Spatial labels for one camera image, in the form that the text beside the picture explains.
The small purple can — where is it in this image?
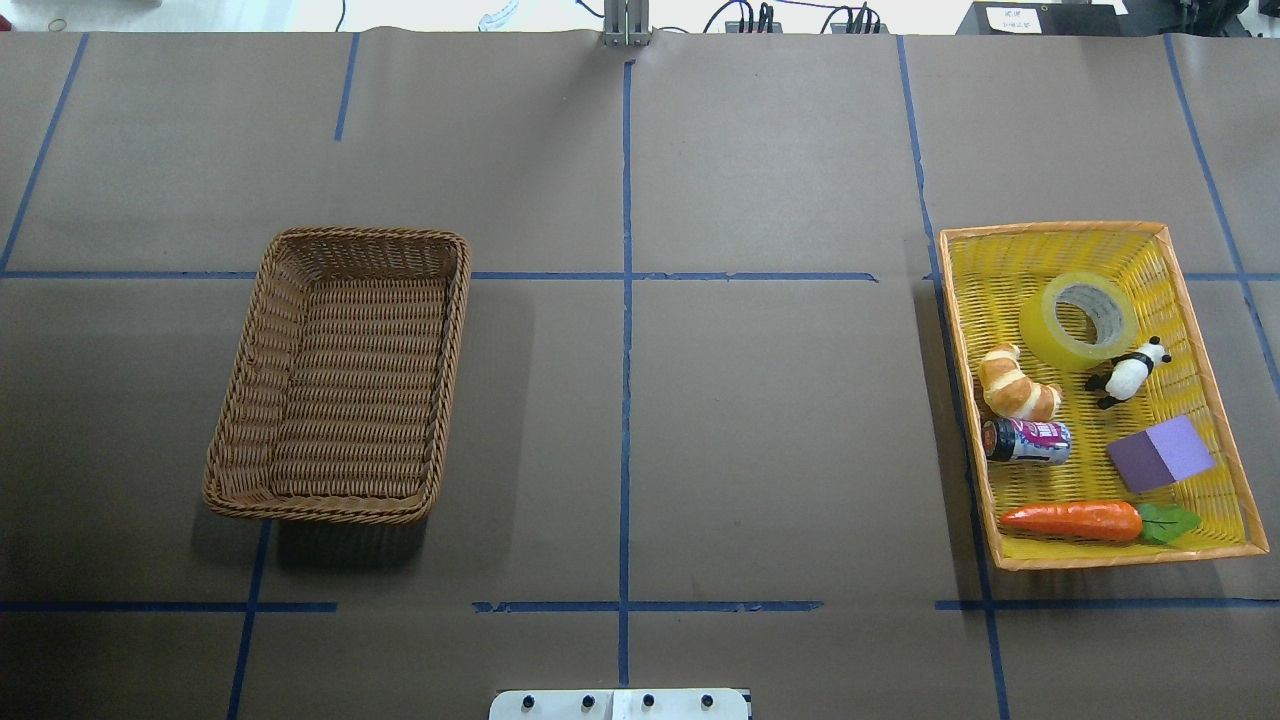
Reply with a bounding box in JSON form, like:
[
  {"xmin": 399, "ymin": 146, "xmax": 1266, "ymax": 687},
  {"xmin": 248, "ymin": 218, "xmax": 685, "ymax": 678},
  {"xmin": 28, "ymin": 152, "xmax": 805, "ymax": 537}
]
[{"xmin": 980, "ymin": 416, "xmax": 1073, "ymax": 466}]

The toy carrot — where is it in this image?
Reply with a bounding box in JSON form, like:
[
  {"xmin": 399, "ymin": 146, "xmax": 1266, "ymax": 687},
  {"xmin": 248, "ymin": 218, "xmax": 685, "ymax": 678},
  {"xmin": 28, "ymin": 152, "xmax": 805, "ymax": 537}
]
[{"xmin": 998, "ymin": 500, "xmax": 1202, "ymax": 544}]

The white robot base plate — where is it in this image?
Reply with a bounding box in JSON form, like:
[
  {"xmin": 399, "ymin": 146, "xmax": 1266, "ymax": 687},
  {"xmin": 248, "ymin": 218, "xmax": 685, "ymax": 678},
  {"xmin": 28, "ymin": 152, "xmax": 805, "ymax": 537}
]
[{"xmin": 488, "ymin": 687, "xmax": 754, "ymax": 719}]

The yellow tape roll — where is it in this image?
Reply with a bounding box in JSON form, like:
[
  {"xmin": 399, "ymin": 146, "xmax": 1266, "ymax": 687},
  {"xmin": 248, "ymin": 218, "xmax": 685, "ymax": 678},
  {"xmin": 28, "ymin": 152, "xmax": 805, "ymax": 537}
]
[{"xmin": 1019, "ymin": 272, "xmax": 1139, "ymax": 372}]

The black power strip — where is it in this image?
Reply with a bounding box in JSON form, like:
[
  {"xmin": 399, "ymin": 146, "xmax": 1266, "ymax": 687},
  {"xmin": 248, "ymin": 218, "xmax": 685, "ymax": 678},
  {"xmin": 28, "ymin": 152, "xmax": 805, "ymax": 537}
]
[
  {"xmin": 826, "ymin": 15, "xmax": 891, "ymax": 35},
  {"xmin": 723, "ymin": 17, "xmax": 785, "ymax": 35}
]

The toy panda figure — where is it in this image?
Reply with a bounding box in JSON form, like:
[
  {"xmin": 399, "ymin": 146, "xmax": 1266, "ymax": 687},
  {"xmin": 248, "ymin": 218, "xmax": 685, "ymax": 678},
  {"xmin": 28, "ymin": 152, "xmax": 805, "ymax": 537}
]
[{"xmin": 1084, "ymin": 336, "xmax": 1172, "ymax": 410}]

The aluminium frame post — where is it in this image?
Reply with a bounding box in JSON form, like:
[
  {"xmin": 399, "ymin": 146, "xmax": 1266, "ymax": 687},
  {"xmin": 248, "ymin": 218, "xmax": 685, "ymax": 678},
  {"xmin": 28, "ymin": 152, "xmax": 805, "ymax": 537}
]
[{"xmin": 602, "ymin": 0, "xmax": 652, "ymax": 47}]

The toy croissant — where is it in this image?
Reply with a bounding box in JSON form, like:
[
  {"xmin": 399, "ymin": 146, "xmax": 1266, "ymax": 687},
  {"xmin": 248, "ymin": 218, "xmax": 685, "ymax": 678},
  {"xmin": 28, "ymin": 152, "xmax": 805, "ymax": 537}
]
[{"xmin": 978, "ymin": 343, "xmax": 1062, "ymax": 421}]

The black box with label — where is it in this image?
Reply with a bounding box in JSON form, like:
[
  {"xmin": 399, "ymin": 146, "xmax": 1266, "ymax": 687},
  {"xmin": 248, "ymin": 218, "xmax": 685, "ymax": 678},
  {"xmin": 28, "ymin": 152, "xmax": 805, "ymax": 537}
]
[{"xmin": 955, "ymin": 1, "xmax": 1126, "ymax": 37}]

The black power strip near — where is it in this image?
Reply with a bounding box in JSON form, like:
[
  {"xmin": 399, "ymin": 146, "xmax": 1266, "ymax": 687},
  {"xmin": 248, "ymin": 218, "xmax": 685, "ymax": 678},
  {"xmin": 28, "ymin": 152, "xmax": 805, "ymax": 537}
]
[{"xmin": 826, "ymin": 15, "xmax": 891, "ymax": 35}]

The black power strip far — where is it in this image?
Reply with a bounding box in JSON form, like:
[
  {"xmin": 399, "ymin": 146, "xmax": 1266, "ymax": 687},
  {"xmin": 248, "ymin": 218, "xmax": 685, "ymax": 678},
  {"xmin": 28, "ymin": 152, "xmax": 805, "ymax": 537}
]
[{"xmin": 723, "ymin": 17, "xmax": 785, "ymax": 35}]

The yellow woven basket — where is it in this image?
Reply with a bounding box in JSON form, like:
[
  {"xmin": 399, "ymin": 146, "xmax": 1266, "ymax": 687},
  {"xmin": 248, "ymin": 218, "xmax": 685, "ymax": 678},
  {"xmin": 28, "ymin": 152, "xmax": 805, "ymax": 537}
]
[{"xmin": 937, "ymin": 222, "xmax": 1268, "ymax": 571}]

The brown wicker basket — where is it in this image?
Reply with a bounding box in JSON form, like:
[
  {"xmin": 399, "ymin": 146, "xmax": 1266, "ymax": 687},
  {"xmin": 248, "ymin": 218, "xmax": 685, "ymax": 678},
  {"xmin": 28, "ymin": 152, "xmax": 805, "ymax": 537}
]
[{"xmin": 202, "ymin": 227, "xmax": 471, "ymax": 525}]

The purple foam cube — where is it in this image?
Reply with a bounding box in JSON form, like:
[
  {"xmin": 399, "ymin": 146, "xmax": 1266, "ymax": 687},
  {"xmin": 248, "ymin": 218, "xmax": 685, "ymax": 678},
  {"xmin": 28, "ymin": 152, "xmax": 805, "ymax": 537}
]
[{"xmin": 1106, "ymin": 415, "xmax": 1217, "ymax": 495}]

